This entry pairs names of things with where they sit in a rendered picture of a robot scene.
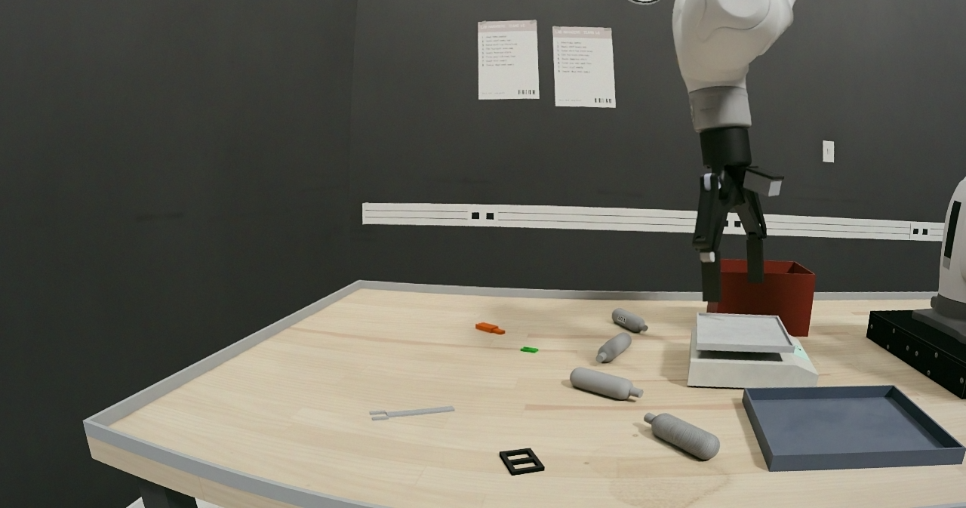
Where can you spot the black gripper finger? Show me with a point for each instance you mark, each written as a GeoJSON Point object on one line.
{"type": "Point", "coordinates": [711, 226]}
{"type": "Point", "coordinates": [752, 219]}

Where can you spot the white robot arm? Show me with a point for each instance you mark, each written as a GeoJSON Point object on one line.
{"type": "Point", "coordinates": [716, 40]}

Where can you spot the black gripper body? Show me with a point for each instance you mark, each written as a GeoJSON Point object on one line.
{"type": "Point", "coordinates": [724, 149]}

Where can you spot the grey table edge trim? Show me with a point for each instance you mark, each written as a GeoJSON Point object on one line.
{"type": "Point", "coordinates": [96, 426]}

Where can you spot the white digital scale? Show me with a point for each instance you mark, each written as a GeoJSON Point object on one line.
{"type": "Point", "coordinates": [753, 364]}

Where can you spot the black rectangular buckle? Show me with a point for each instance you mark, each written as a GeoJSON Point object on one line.
{"type": "Point", "coordinates": [531, 459]}

